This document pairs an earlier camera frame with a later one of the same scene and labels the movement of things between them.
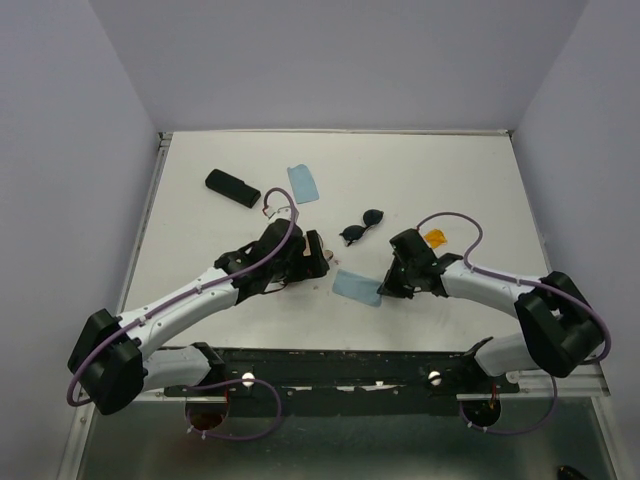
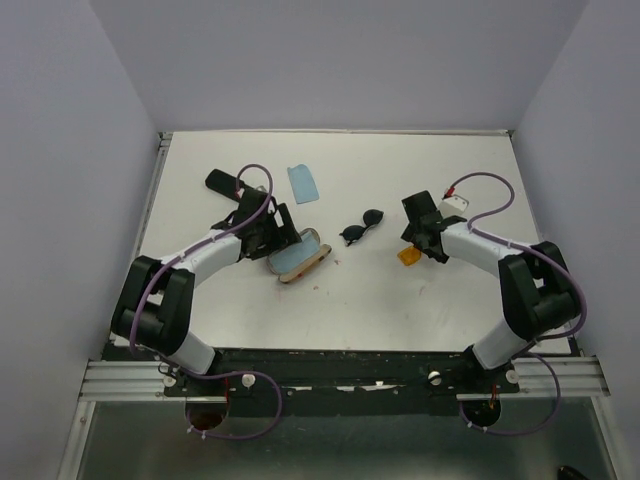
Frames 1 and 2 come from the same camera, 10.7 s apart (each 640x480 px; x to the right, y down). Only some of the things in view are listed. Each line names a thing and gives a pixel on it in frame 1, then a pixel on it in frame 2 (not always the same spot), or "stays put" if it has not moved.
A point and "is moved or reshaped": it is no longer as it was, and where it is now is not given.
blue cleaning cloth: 357,287 is moved or reshaped
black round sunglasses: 354,232 stays put
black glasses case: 232,188 stays put
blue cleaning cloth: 303,183 stays put
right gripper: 390,284 to 409,234
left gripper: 309,267 to 284,235
